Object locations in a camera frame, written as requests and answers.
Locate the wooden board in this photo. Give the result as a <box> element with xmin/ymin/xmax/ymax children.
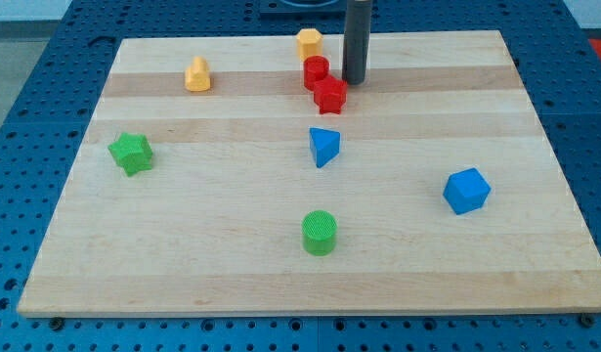
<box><xmin>18</xmin><ymin>30</ymin><xmax>601</xmax><ymax>318</ymax></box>

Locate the red cylinder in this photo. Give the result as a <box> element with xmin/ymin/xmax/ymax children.
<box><xmin>303</xmin><ymin>55</ymin><xmax>330</xmax><ymax>91</ymax></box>

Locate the green cylinder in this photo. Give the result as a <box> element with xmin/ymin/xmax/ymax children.
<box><xmin>301</xmin><ymin>210</ymin><xmax>338</xmax><ymax>256</ymax></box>

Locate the yellow hexagonal block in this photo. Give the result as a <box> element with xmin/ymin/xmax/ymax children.
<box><xmin>295</xmin><ymin>28</ymin><xmax>322</xmax><ymax>62</ymax></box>

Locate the blue triangular prism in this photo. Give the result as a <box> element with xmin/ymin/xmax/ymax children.
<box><xmin>309</xmin><ymin>127</ymin><xmax>341</xmax><ymax>168</ymax></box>

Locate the blue cube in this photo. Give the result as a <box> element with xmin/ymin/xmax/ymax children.
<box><xmin>443</xmin><ymin>168</ymin><xmax>492</xmax><ymax>215</ymax></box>

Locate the red star block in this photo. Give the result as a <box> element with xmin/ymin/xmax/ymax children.
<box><xmin>313</xmin><ymin>74</ymin><xmax>348</xmax><ymax>114</ymax></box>

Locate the green star block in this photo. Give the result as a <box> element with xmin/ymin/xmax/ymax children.
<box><xmin>107</xmin><ymin>132</ymin><xmax>153</xmax><ymax>177</ymax></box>

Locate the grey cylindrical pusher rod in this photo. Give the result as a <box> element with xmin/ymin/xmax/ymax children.
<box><xmin>342</xmin><ymin>0</ymin><xmax>372</xmax><ymax>85</ymax></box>

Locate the yellow heart block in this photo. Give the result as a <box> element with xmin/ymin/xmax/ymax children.
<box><xmin>184</xmin><ymin>57</ymin><xmax>211</xmax><ymax>92</ymax></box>

